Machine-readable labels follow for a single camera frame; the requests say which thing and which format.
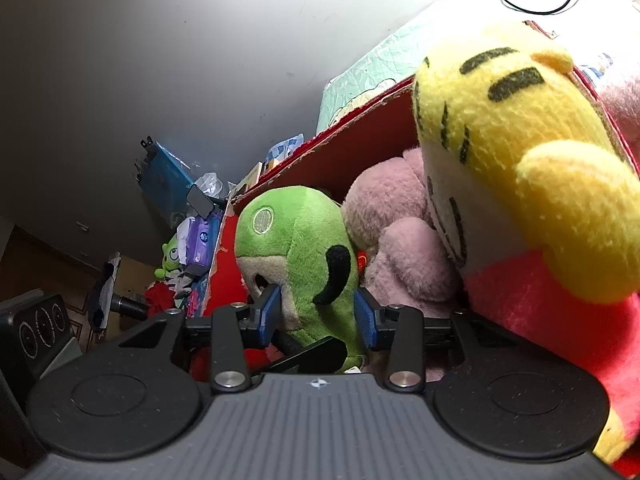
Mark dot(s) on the dark wooden cabinet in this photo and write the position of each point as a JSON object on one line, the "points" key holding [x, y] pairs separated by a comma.
{"points": [[40, 265]]}

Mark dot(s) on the blue package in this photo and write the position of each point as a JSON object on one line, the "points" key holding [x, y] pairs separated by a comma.
{"points": [[165, 175]]}

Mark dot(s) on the small black mirror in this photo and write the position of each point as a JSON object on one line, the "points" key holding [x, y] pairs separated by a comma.
{"points": [[199, 199]]}

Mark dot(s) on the yellow striped plush toy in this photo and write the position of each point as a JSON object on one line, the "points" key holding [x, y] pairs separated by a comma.
{"points": [[525, 125]]}

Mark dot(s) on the colourful printed box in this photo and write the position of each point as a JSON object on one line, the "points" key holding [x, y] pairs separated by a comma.
{"points": [[280, 152]]}

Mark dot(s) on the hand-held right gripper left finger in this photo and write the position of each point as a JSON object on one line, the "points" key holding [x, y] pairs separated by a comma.
{"points": [[270, 311]]}

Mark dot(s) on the red cloth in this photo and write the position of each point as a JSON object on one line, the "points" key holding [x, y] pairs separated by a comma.
{"points": [[162, 297]]}

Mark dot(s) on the clear plastic bag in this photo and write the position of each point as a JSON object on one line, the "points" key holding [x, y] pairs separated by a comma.
{"points": [[210, 182]]}

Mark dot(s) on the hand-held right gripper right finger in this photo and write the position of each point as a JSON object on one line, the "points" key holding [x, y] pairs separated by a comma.
{"points": [[365, 321]]}

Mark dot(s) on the green plush toy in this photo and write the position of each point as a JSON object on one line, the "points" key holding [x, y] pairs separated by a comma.
{"points": [[295, 250]]}

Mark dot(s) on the pink teddy bear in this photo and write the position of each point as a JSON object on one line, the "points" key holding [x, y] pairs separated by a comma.
{"points": [[400, 240]]}

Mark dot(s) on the white crumpled bag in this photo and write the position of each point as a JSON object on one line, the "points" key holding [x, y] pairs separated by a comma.
{"points": [[111, 270]]}

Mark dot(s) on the red cardboard box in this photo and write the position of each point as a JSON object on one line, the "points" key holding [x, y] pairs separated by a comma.
{"points": [[360, 145]]}

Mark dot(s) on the small green alien toy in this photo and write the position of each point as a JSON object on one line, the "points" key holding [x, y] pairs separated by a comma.
{"points": [[170, 257]]}

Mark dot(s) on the purple tissue pack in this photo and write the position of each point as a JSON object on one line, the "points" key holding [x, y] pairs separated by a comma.
{"points": [[197, 237]]}

